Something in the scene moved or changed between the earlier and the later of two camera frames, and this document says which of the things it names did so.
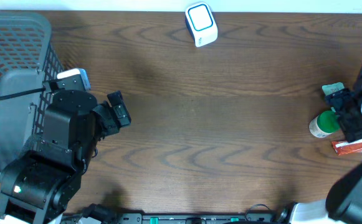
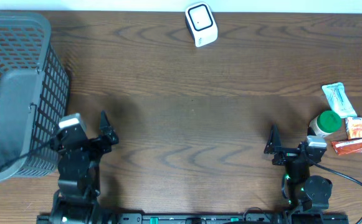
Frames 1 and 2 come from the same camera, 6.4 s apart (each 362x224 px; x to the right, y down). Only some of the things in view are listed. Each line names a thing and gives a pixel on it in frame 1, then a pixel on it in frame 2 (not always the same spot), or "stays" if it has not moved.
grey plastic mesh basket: [16, 57] stays
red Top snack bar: [342, 147] stays
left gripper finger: [117, 101] → [106, 130]
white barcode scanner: [200, 21] stays
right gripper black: [353, 130] → [287, 154]
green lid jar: [324, 124] stays
